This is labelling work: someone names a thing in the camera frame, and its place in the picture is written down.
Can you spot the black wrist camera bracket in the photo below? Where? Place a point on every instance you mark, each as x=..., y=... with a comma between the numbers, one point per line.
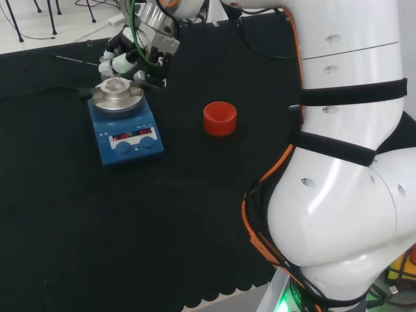
x=162, y=55

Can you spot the heater with blue base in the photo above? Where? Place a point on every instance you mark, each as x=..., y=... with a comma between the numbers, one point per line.
x=130, y=143

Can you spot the black tripod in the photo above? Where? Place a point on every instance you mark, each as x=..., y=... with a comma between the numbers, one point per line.
x=14, y=22
x=53, y=19

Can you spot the black bench cloth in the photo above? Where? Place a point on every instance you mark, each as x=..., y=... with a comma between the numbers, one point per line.
x=162, y=211

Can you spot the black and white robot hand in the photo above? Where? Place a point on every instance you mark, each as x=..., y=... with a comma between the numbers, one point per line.
x=122, y=61

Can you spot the white power strip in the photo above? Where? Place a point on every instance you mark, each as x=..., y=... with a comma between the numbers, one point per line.
x=116, y=19

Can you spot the yellow stop button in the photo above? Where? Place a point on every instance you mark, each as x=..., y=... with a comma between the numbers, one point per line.
x=404, y=265

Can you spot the red ribbed flask stand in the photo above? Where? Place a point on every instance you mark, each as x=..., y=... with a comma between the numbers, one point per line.
x=220, y=120

